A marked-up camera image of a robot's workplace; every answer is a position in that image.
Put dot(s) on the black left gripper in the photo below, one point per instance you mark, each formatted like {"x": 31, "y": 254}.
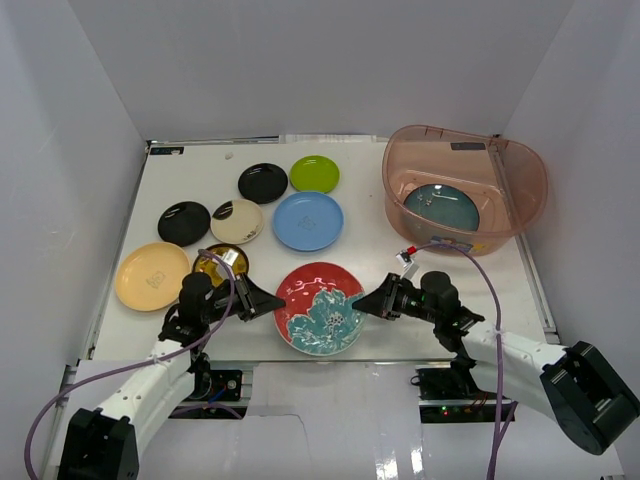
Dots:
{"x": 248, "y": 298}

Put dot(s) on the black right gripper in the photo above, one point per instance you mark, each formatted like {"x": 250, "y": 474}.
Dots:
{"x": 382, "y": 301}

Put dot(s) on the red plate with teal flower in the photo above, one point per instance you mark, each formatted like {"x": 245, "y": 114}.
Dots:
{"x": 318, "y": 318}

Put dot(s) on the light blue plate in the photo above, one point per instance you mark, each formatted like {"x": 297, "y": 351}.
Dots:
{"x": 308, "y": 221}

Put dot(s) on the dark teal ceramic plate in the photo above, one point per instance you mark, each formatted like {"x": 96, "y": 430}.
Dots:
{"x": 444, "y": 205}

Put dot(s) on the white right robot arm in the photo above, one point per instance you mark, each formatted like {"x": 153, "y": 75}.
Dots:
{"x": 574, "y": 386}

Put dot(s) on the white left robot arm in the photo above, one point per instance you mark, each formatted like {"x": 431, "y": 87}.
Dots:
{"x": 108, "y": 442}

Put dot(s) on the translucent pink plastic bin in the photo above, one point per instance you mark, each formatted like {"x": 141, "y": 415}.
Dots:
{"x": 507, "y": 181}

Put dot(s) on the yellow patterned brown-rimmed plate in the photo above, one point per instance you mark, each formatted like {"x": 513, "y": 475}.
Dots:
{"x": 204, "y": 264}

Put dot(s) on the cream plate with black patch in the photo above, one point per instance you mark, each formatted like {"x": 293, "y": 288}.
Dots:
{"x": 237, "y": 221}

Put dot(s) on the black plate left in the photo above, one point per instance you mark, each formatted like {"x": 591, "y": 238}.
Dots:
{"x": 184, "y": 223}

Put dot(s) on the pale orange plate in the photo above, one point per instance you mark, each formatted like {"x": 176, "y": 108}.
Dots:
{"x": 150, "y": 278}

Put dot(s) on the black plate rear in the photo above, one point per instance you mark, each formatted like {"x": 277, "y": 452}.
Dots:
{"x": 263, "y": 183}

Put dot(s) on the lime green plate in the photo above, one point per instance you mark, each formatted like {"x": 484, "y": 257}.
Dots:
{"x": 315, "y": 173}

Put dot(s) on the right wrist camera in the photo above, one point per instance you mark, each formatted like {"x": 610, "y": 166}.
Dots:
{"x": 406, "y": 259}

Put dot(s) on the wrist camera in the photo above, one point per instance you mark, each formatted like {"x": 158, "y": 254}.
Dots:
{"x": 227, "y": 258}
{"x": 406, "y": 259}

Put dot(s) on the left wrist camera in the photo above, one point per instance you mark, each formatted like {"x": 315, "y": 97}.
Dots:
{"x": 227, "y": 258}

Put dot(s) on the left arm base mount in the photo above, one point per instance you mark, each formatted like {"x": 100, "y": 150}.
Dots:
{"x": 217, "y": 385}

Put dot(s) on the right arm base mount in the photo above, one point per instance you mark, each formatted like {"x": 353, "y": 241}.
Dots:
{"x": 444, "y": 400}

